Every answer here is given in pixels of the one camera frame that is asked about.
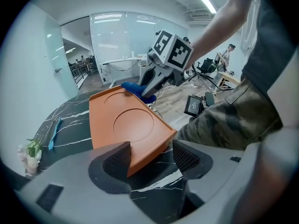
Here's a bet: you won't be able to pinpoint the white artificial flower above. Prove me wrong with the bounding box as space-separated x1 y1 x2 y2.
16 120 59 175

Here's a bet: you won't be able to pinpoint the light blue strip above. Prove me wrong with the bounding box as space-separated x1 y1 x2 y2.
48 117 62 150

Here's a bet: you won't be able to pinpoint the person's camouflage trousers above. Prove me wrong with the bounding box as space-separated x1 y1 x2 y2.
176 75 285 150

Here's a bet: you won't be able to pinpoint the person's right forearm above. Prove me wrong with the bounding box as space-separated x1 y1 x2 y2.
186 0 255 70

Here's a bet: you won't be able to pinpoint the white standing desk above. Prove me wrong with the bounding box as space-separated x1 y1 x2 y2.
99 56 146 86

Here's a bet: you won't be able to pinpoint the orange box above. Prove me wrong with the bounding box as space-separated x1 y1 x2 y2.
88 85 178 178

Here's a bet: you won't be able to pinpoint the long ceiling light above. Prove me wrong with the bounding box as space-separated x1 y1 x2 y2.
195 0 218 14

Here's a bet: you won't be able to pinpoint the light wooden desk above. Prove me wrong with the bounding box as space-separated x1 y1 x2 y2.
214 71 241 93

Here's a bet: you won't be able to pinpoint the person's black shirt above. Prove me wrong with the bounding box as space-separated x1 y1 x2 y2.
242 0 299 98

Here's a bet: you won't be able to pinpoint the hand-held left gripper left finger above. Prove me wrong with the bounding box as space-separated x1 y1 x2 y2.
88 141 132 195

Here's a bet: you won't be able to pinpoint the small black screen device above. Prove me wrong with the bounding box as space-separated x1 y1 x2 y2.
184 95 203 117

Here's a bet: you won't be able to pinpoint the blue cloth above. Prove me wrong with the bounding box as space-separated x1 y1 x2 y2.
121 82 157 105

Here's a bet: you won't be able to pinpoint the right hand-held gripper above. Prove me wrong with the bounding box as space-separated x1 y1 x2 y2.
138 29 194 98

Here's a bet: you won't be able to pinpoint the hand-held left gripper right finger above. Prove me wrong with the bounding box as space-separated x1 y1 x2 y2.
172 139 214 180

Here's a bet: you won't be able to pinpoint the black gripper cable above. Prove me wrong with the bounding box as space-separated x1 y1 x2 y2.
186 65 225 95

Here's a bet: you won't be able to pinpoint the black office chair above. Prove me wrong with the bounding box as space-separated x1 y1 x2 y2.
196 58 215 74

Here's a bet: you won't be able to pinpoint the frosted glass door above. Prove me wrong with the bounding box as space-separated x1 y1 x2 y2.
44 15 80 100

